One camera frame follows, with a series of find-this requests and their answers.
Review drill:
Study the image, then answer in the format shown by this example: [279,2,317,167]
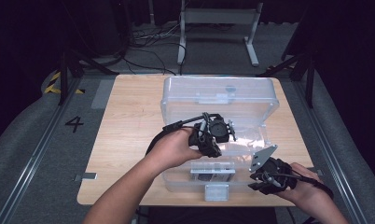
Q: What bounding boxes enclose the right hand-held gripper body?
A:
[249,144,297,196]

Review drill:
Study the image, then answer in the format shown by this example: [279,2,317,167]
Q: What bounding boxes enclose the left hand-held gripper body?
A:
[188,112,238,147]

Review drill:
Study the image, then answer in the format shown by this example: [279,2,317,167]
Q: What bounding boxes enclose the clear plastic storage box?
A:
[160,75,281,202]

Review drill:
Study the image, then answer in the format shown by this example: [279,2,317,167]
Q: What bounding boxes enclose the person's right hand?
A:
[273,162,325,206]

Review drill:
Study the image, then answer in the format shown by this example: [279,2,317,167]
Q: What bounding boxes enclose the person's left hand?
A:
[144,127,203,172]

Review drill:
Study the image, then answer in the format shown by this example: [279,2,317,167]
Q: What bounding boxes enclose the black tripod stand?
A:
[58,49,119,106]
[257,46,317,108]

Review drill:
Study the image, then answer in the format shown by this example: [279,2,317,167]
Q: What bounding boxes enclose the white metal stand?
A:
[176,0,264,67]

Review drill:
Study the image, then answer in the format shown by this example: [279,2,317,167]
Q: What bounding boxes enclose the yellow black striped tape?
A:
[44,71,86,95]

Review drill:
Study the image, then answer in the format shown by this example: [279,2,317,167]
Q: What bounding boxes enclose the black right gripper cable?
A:
[278,172,335,200]

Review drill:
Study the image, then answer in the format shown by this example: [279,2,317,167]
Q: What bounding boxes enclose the metal floor rail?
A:
[292,78,368,224]
[0,77,82,224]

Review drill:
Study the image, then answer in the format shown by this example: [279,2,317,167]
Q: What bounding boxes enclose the black floor cables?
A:
[123,21,188,77]

